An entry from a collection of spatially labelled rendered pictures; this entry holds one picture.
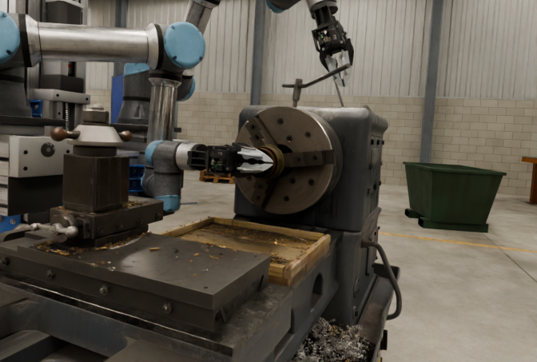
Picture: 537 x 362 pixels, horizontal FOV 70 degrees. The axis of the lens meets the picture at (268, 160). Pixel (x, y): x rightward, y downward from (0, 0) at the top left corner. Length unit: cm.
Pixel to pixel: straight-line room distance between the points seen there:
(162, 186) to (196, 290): 63
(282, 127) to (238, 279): 66
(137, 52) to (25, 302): 63
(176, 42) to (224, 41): 1140
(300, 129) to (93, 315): 72
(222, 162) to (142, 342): 53
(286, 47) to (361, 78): 239
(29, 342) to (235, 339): 29
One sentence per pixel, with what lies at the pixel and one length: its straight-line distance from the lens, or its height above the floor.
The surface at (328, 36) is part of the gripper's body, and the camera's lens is 102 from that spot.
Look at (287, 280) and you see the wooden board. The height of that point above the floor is 88.
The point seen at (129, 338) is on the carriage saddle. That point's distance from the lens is 53.
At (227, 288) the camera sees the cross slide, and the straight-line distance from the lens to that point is 48.
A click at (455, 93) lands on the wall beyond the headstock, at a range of 1129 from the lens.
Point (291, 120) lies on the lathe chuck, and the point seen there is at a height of 120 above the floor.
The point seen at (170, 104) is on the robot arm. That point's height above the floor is 123.
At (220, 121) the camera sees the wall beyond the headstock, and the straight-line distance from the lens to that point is 1203.
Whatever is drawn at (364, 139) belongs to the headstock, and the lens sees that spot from 120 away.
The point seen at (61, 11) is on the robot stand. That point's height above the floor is 149.
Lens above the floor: 115
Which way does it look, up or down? 4 degrees down
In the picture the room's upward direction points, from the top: 3 degrees clockwise
